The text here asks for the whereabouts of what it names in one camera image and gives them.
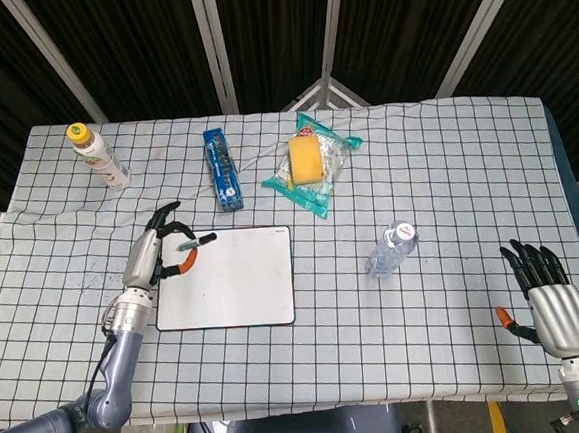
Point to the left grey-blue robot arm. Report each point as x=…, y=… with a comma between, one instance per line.
x=120, y=360

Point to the white black-grid tablecloth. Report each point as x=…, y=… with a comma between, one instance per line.
x=416, y=166

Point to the white drawing board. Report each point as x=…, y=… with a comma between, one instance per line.
x=234, y=281

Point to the white green marker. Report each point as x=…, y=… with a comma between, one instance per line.
x=196, y=242

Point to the blue rectangular cardboard box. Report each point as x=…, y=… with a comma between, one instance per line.
x=223, y=171

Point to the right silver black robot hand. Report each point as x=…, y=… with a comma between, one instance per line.
x=563, y=315

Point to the white drink bottle, yellow cap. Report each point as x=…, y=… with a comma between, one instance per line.
x=99, y=158

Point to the dark folding screen, white frames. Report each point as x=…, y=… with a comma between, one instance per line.
x=155, y=36

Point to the yellow sponge block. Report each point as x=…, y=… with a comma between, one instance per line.
x=305, y=160

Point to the teal clear plastic package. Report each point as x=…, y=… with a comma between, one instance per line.
x=313, y=199

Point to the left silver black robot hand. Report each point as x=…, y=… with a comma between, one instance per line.
x=142, y=258

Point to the clear water bottle, white cap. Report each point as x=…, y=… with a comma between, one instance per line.
x=388, y=256

